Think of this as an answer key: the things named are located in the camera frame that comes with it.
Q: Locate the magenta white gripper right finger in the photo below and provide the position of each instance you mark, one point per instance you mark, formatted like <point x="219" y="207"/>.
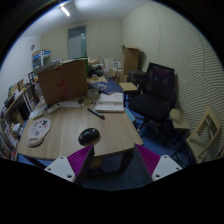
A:
<point x="156" y="166"/>

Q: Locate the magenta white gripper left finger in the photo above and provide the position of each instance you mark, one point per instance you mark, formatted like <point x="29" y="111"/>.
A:
<point x="74" y="167"/>

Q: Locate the black computer mouse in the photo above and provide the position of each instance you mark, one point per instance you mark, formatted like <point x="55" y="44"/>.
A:
<point x="88" y="135"/>

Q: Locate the round cartoon mouse pad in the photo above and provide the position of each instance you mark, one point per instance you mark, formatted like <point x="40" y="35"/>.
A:
<point x="38" y="131"/>

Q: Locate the light wooden folding chair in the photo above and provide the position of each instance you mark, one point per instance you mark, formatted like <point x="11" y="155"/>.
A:
<point x="203" y="136"/>

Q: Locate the black marker pen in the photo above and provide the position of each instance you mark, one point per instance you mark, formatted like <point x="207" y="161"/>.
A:
<point x="96" y="113"/>

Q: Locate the white remote control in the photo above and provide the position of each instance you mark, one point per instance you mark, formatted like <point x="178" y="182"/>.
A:
<point x="54" y="108"/>

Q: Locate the black office chair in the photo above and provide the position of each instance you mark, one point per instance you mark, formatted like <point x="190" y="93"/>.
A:
<point x="158" y="96"/>

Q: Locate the open white book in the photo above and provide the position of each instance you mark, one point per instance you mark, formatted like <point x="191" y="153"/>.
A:
<point x="110" y="103"/>

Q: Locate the cluttered shelf unit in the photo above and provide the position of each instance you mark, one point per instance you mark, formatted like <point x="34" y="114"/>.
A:
<point x="12" y="120"/>

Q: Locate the large brown cardboard box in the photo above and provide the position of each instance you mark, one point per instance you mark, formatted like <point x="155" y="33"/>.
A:
<point x="64" y="82"/>

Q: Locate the dark blue book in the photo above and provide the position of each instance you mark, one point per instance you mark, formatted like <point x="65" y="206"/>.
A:
<point x="106" y="87"/>

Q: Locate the tall cardboard box background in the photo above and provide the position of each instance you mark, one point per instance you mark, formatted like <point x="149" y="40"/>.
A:
<point x="130" y="57"/>

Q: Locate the grey door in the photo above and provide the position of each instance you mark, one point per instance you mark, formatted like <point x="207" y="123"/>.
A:
<point x="77" y="43"/>

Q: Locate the ceiling strip light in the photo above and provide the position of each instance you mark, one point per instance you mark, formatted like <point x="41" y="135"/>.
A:
<point x="65" y="11"/>

